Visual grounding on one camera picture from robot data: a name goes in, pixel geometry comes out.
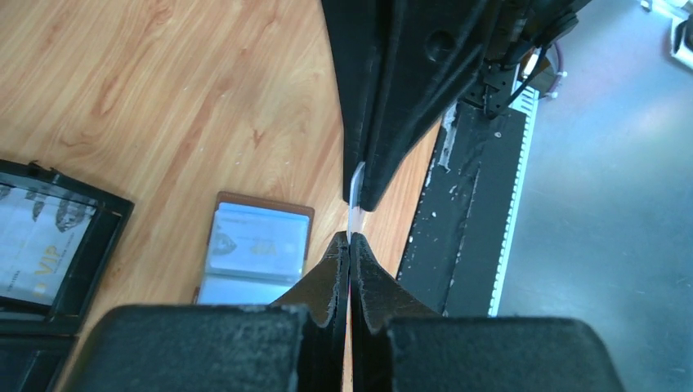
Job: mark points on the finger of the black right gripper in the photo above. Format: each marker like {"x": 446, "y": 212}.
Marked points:
{"x": 433, "y": 51}
{"x": 359, "y": 38}

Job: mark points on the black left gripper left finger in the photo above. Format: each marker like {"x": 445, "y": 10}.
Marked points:
{"x": 295, "y": 343}

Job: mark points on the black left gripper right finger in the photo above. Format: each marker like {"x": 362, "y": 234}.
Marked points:
{"x": 399, "y": 344}

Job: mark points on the brown leather card holder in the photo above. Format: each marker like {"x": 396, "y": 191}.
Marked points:
{"x": 256, "y": 250}

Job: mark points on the silver vip card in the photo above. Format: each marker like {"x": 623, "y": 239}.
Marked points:
{"x": 356, "y": 213}
{"x": 40, "y": 235}

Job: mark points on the black three-compartment tray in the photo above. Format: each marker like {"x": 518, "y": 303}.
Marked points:
{"x": 36, "y": 340}

